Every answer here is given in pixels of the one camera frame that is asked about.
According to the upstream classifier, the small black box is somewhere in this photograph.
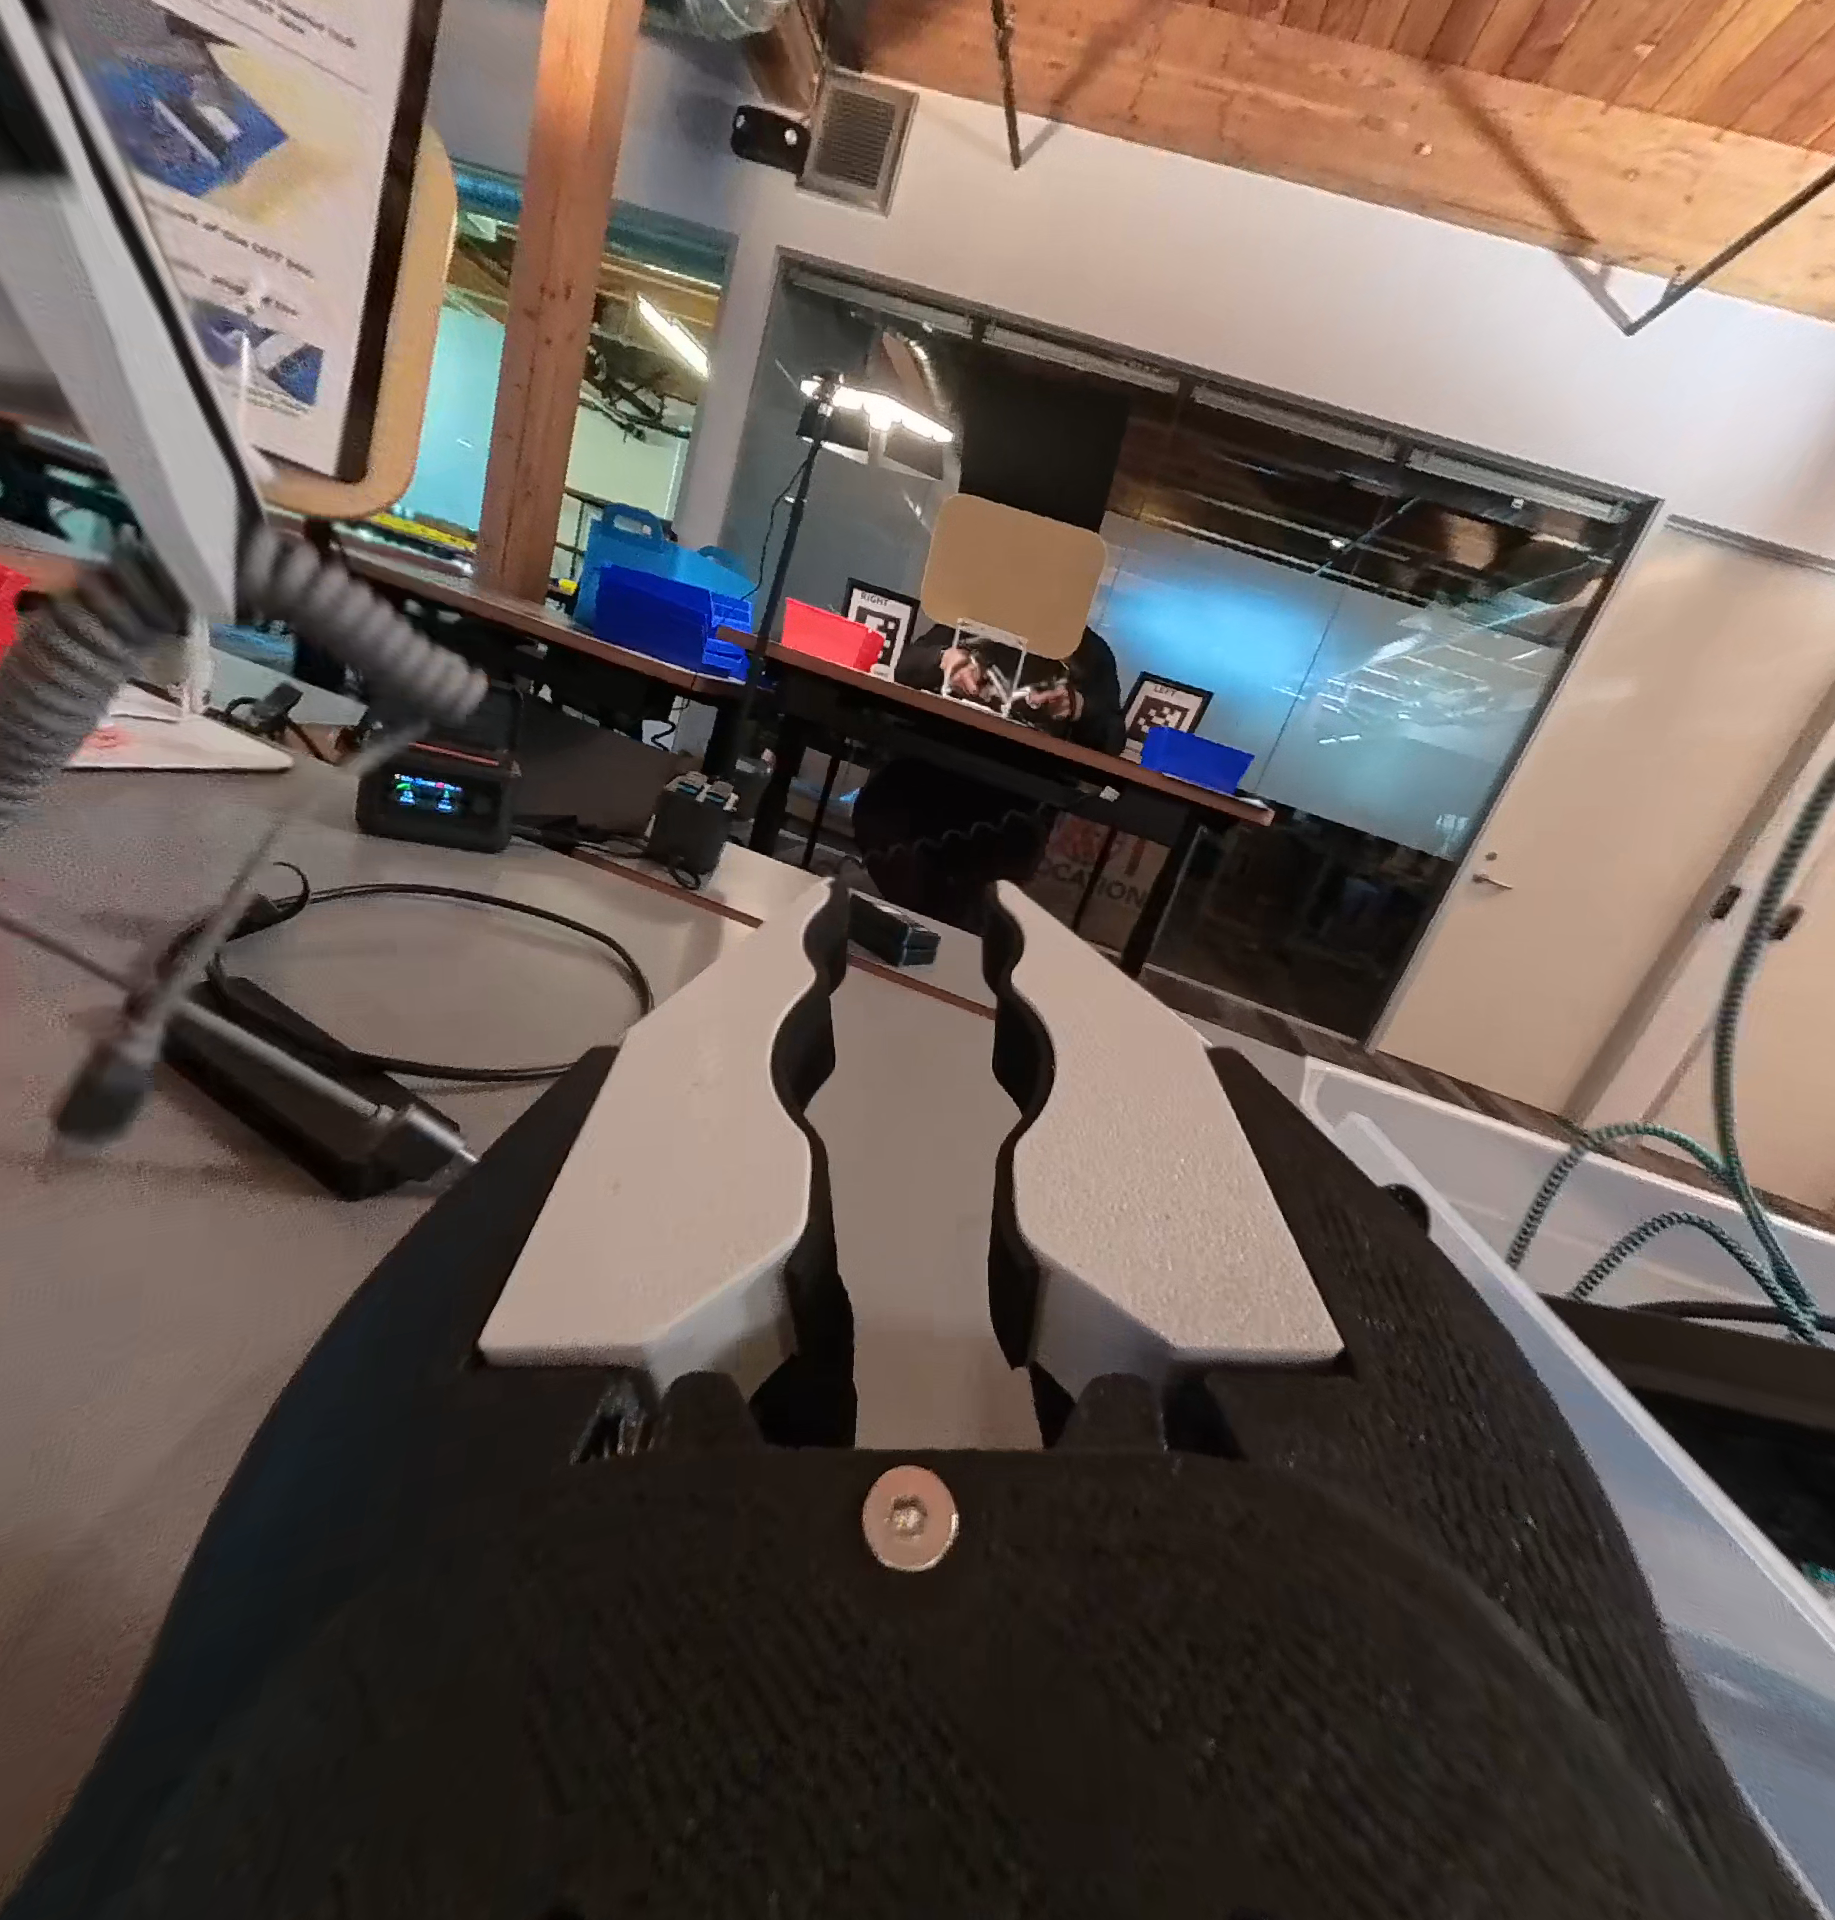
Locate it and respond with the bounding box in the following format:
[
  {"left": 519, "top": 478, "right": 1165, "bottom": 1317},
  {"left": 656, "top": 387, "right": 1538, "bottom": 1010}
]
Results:
[{"left": 850, "top": 897, "right": 943, "bottom": 970}]

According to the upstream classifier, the brown wooden table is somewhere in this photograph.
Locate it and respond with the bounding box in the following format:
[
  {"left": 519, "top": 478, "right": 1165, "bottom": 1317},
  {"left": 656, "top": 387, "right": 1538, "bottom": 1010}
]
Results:
[
  {"left": 317, "top": 539, "right": 758, "bottom": 783},
  {"left": 718, "top": 628, "right": 1283, "bottom": 979}
]

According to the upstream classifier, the black power station with display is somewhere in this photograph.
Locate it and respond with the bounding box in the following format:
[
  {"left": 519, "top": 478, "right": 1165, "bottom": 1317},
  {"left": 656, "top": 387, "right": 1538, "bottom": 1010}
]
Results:
[{"left": 354, "top": 728, "right": 525, "bottom": 858}]

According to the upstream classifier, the white box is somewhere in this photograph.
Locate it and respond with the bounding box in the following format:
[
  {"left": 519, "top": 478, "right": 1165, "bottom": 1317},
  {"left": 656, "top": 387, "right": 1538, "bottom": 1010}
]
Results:
[{"left": 1297, "top": 1056, "right": 1835, "bottom": 1920}]

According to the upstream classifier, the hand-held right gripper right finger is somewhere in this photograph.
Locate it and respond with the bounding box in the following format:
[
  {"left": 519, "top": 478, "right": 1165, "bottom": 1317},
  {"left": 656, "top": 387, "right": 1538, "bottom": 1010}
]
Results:
[{"left": 984, "top": 879, "right": 1348, "bottom": 1379}]

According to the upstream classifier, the grey coiled cable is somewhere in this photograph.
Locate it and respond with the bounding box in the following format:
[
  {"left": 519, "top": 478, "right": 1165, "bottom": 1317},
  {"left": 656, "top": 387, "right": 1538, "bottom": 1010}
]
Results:
[{"left": 0, "top": 525, "right": 492, "bottom": 849}]

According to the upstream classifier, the wooden board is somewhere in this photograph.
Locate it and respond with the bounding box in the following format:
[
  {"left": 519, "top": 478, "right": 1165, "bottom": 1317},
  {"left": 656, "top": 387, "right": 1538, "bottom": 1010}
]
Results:
[{"left": 265, "top": 0, "right": 463, "bottom": 523}]

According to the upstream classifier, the small black charger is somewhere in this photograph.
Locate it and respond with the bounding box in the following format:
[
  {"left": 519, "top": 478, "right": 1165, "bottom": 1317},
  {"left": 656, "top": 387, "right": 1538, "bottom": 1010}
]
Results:
[{"left": 644, "top": 778, "right": 743, "bottom": 890}]

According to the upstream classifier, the glass partition window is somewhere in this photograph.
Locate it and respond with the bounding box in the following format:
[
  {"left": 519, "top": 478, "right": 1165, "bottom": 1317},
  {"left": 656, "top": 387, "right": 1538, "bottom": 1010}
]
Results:
[{"left": 733, "top": 249, "right": 1663, "bottom": 1043}]

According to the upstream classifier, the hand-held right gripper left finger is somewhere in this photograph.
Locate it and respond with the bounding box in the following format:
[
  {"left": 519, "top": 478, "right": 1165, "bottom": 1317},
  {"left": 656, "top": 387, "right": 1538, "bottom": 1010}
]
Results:
[{"left": 476, "top": 877, "right": 860, "bottom": 1379}]

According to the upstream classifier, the dark grey cable plug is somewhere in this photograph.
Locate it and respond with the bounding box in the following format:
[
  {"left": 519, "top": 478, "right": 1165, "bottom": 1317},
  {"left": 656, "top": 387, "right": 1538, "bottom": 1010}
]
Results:
[{"left": 54, "top": 817, "right": 286, "bottom": 1145}]

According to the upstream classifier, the printed instruction sheet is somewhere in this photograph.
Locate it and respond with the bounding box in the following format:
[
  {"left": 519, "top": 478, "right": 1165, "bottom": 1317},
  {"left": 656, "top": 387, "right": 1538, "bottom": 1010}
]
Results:
[{"left": 47, "top": 0, "right": 411, "bottom": 469}]

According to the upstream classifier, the white sheet stand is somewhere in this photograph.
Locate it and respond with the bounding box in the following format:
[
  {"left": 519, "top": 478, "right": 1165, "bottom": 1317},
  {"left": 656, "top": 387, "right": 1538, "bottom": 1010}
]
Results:
[{"left": 0, "top": 0, "right": 299, "bottom": 777}]

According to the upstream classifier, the pale door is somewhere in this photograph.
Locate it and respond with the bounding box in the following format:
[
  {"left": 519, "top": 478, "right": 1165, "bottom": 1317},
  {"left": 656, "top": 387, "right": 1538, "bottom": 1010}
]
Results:
[{"left": 1373, "top": 517, "right": 1835, "bottom": 1203}]

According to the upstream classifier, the large blue plastic bin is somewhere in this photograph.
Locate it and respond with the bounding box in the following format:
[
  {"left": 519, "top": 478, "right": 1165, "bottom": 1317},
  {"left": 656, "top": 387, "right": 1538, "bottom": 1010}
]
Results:
[{"left": 575, "top": 508, "right": 758, "bottom": 633}]

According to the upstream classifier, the black tripod light stand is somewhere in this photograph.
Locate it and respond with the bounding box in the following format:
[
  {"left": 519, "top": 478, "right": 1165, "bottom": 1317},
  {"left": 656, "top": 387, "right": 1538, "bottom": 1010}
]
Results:
[{"left": 748, "top": 367, "right": 961, "bottom": 859}]

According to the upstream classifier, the grey wall vent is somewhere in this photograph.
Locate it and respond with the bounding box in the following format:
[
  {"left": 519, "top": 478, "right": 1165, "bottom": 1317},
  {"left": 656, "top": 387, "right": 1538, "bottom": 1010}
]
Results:
[{"left": 793, "top": 66, "right": 922, "bottom": 215}]

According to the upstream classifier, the small red plastic bin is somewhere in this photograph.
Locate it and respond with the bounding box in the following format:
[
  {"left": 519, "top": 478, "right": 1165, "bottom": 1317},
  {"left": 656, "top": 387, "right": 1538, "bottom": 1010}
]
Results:
[{"left": 782, "top": 598, "right": 892, "bottom": 670}]

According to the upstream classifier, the green braided cable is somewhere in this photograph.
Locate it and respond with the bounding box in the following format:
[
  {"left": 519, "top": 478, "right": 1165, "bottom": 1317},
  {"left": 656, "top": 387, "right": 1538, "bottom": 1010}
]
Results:
[{"left": 1507, "top": 741, "right": 1835, "bottom": 1348}]

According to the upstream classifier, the black hub cable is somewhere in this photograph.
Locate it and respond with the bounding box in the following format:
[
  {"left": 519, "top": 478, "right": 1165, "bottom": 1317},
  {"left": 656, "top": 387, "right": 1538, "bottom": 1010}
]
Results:
[{"left": 203, "top": 883, "right": 658, "bottom": 1084}]

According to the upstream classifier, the wooden post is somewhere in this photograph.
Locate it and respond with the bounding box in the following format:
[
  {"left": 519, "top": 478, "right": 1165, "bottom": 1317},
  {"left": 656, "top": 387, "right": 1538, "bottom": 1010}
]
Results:
[{"left": 474, "top": 0, "right": 651, "bottom": 605}]

